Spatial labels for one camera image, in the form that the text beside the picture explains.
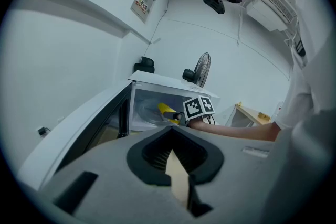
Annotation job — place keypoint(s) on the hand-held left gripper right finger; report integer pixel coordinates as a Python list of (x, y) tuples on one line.
[(236, 186)]

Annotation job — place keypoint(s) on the black head camera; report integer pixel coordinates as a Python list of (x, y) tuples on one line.
[(214, 1)]

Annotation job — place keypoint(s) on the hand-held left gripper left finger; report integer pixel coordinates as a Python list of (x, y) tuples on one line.
[(118, 191)]

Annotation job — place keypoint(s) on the yellow plastic item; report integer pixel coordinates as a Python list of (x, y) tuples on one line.
[(263, 116)]

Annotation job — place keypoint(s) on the yellow corn cob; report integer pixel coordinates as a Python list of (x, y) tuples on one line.
[(164, 107)]

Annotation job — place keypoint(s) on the black power adapter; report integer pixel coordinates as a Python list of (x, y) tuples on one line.
[(42, 131)]

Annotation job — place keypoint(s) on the black standing fan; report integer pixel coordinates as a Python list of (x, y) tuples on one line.
[(188, 74)]

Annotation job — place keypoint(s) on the white microwave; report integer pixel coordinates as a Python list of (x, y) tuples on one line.
[(65, 133)]

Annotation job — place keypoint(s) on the black camera on microwave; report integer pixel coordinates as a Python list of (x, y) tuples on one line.
[(147, 64)]

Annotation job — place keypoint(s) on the wall electrical panel box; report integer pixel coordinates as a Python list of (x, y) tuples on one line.
[(141, 2)]

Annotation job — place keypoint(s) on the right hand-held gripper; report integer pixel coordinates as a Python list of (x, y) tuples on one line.
[(195, 108)]

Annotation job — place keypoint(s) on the person's right forearm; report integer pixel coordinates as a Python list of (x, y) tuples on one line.
[(236, 132)]

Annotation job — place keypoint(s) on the white wall air conditioner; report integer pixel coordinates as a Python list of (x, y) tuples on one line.
[(267, 13)]

